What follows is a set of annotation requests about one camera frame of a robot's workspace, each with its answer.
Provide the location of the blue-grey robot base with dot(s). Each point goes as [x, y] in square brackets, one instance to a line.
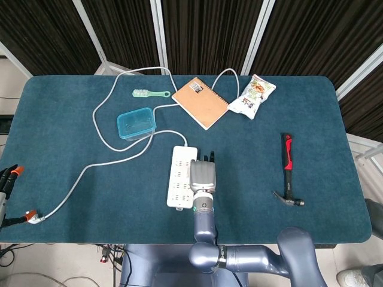
[143, 263]

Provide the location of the red black claw hammer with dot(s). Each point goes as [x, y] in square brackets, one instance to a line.
[288, 155]

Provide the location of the clear container teal lid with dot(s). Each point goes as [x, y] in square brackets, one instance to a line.
[136, 122]

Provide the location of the dark slatted partition panel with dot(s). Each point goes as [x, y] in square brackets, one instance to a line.
[314, 36]
[125, 30]
[45, 36]
[206, 30]
[365, 104]

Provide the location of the brown spiral notebook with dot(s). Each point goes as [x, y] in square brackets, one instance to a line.
[200, 103]

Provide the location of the white power strip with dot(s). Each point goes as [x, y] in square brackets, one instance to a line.
[178, 179]

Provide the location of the white snack bag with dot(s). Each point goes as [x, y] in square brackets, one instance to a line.
[251, 98]

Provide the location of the left black orange-tipped robot hand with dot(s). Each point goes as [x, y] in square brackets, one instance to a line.
[9, 180]

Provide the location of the red button device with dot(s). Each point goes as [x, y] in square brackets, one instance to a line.
[104, 258]

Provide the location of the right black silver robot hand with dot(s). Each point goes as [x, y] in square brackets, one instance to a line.
[203, 176]

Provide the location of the white shoe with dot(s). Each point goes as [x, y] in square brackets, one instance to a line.
[350, 278]

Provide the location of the teal table mat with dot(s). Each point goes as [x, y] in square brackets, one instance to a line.
[119, 194]

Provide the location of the white aluminium frame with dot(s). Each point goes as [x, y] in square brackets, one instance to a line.
[363, 141]

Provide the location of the green white brush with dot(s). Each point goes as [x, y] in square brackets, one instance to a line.
[139, 93]

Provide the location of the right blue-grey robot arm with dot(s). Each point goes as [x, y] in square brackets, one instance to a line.
[205, 227]

